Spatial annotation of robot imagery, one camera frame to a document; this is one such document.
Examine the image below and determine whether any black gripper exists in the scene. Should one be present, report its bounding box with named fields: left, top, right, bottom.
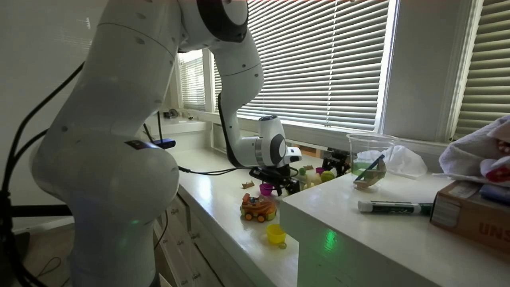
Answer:
left=249, top=162, right=303, bottom=197

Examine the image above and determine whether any yellow plastic bowl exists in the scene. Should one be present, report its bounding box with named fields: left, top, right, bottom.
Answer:
left=265, top=222, right=289, bottom=250

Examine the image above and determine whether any orange and green toy car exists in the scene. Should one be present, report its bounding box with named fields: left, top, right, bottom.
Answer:
left=240, top=191, right=279, bottom=222

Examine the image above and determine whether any tan tape dispenser with pen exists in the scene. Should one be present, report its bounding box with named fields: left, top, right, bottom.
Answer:
left=353, top=152, right=389, bottom=191

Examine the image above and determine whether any clear plastic container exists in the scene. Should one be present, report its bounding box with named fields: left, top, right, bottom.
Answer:
left=346, top=132, right=399, bottom=175

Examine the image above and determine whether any white drawer cabinet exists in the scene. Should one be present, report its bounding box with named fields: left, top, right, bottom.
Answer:
left=152, top=184, right=270, bottom=287

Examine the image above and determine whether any green and white marker tube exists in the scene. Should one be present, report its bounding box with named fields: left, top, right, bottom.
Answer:
left=357, top=199, right=436, bottom=216

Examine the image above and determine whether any white raised shelf unit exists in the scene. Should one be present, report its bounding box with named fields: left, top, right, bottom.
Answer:
left=278, top=170, right=510, bottom=287

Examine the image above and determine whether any wide white window blind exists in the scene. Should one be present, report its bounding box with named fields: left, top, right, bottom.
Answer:
left=212, top=0, right=394, bottom=132

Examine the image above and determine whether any cardboard box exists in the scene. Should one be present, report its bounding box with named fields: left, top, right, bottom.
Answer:
left=429, top=179, right=510, bottom=258

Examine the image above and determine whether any narrow white window blind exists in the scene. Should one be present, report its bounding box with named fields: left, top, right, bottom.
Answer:
left=453, top=0, right=510, bottom=140

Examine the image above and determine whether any thin black cable on counter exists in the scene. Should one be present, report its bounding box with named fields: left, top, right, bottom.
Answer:
left=177, top=163, right=240, bottom=176

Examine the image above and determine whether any blue device on post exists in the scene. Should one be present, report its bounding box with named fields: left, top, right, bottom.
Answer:
left=152, top=109, right=177, bottom=149

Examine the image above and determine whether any black cable bundle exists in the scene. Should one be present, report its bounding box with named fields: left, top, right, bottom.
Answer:
left=0, top=61, right=87, bottom=287

